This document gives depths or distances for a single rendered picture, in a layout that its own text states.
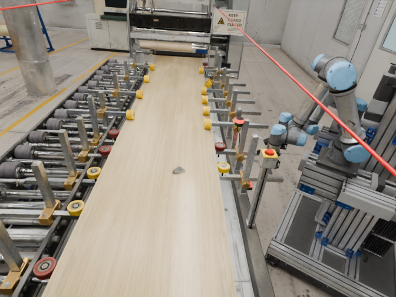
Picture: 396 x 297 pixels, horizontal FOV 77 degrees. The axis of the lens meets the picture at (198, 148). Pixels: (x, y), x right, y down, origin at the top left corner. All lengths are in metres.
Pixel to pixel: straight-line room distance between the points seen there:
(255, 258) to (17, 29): 4.69
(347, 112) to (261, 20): 9.33
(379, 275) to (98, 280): 1.93
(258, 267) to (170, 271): 0.50
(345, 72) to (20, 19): 4.61
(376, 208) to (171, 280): 1.15
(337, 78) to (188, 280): 1.07
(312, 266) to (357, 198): 0.72
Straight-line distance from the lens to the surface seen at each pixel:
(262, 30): 10.65
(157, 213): 1.31
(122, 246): 1.21
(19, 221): 1.60
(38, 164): 1.36
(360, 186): 1.74
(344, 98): 1.38
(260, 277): 1.40
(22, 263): 1.38
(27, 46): 5.13
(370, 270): 2.40
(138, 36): 4.16
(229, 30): 4.08
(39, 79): 5.27
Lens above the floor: 1.87
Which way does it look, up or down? 33 degrees down
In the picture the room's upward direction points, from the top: 5 degrees clockwise
